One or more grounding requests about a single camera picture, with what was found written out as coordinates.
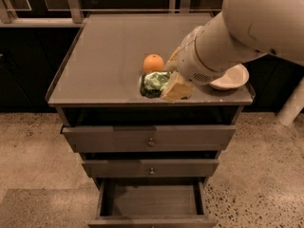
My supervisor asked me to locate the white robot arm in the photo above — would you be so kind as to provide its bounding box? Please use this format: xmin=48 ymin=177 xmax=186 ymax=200
xmin=161 ymin=0 xmax=304 ymax=102

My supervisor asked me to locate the grey bottom drawer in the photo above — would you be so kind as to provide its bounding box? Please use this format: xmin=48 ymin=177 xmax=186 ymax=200
xmin=88 ymin=178 xmax=216 ymax=228

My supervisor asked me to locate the white paper bowl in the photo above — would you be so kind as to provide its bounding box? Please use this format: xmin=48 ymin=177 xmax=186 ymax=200
xmin=209 ymin=64 xmax=249 ymax=90

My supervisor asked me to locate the green soda can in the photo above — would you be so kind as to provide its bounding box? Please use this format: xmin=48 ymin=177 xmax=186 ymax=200
xmin=139 ymin=71 xmax=171 ymax=99

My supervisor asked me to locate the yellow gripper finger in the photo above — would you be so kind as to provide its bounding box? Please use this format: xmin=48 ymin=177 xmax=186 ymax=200
xmin=161 ymin=71 xmax=195 ymax=102
xmin=163 ymin=47 xmax=180 ymax=71

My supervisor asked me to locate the orange fruit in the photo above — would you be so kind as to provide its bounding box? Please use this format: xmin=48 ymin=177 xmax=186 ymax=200
xmin=143 ymin=54 xmax=164 ymax=72

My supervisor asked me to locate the grey drawer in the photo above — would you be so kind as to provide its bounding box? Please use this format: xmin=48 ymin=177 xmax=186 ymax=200
xmin=88 ymin=178 xmax=216 ymax=228
xmin=81 ymin=151 xmax=219 ymax=178
xmin=62 ymin=106 xmax=236 ymax=153

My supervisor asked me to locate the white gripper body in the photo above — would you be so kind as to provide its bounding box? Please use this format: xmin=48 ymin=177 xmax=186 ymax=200
xmin=177 ymin=26 xmax=222 ymax=86

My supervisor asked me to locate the grey top drawer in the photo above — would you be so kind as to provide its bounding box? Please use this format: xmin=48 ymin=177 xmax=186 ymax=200
xmin=62 ymin=106 xmax=236 ymax=153

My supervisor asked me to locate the grey middle drawer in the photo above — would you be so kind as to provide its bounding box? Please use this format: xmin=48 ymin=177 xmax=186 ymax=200
xmin=81 ymin=151 xmax=219 ymax=178

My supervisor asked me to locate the grey drawer cabinet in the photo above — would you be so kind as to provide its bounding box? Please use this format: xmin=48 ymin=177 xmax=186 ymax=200
xmin=45 ymin=12 xmax=257 ymax=228

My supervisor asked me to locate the metal window rail frame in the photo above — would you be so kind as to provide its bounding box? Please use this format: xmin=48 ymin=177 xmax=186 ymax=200
xmin=0 ymin=0 xmax=223 ymax=28

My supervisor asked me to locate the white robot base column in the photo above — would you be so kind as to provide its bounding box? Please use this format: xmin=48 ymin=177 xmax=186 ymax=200
xmin=277 ymin=77 xmax=304 ymax=125

